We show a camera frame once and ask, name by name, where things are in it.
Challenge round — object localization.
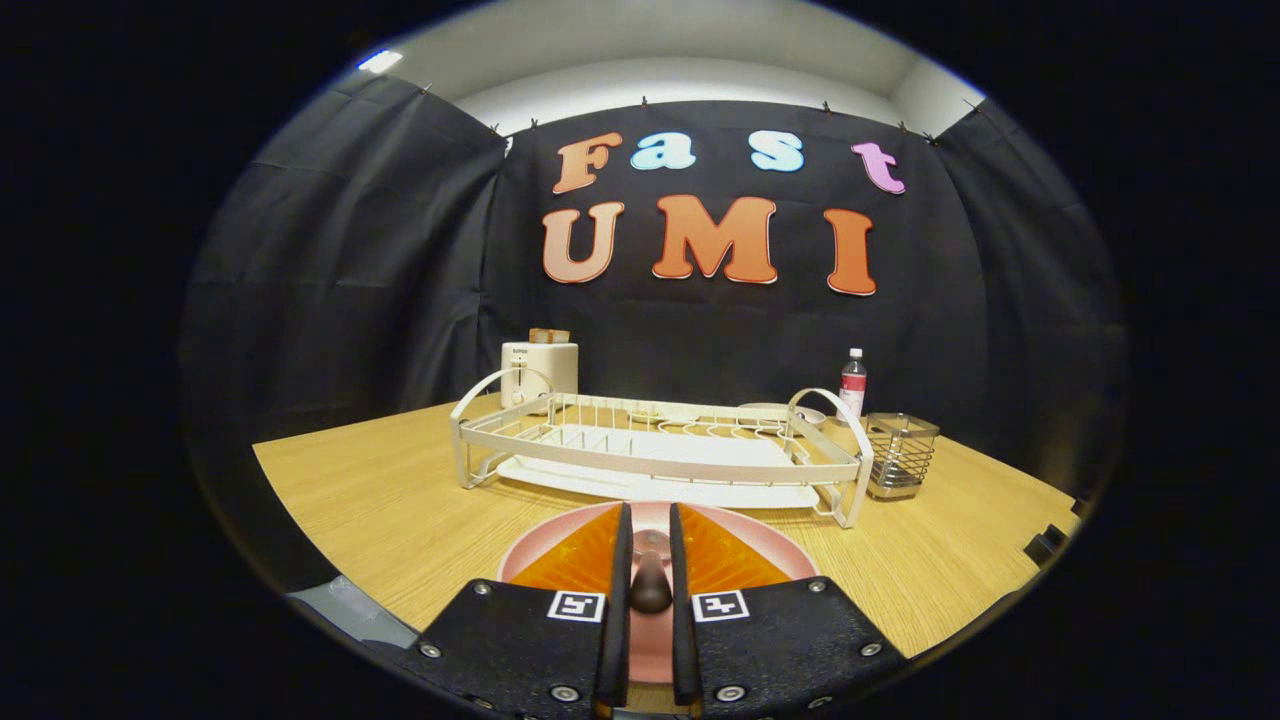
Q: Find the clear bottle with red label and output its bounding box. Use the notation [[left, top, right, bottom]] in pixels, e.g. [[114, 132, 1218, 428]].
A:
[[840, 348, 868, 421]]

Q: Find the dark-handled spoon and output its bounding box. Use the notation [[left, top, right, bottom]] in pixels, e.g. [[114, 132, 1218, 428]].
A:
[[628, 530, 674, 614]]

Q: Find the white wire dish rack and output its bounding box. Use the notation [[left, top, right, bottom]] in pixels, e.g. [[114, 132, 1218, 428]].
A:
[[450, 368, 876, 529]]

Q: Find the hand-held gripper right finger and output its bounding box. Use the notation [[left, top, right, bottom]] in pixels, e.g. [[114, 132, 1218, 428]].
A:
[[668, 503, 909, 719]]

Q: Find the white drain tray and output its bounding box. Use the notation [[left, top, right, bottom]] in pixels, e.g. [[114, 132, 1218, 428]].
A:
[[497, 425, 821, 509]]

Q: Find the beige plate with food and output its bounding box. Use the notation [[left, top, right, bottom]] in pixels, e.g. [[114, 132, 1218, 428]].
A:
[[738, 402, 827, 427]]

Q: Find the white toaster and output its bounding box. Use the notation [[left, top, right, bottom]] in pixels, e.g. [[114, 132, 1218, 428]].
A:
[[500, 341, 580, 411]]

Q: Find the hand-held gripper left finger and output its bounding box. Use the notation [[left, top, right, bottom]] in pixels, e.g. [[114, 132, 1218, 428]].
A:
[[418, 503, 633, 719]]

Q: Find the metal wire basket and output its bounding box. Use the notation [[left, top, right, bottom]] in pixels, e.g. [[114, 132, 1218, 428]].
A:
[[862, 413, 941, 501]]

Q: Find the black backdrop cloth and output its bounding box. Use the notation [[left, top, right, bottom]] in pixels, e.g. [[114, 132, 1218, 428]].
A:
[[180, 72, 1126, 591]]

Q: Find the black table clamp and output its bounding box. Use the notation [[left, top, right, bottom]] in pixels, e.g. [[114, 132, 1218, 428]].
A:
[[1023, 523, 1069, 566]]

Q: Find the pink plate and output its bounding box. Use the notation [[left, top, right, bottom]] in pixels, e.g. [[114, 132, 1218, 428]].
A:
[[497, 501, 821, 686]]

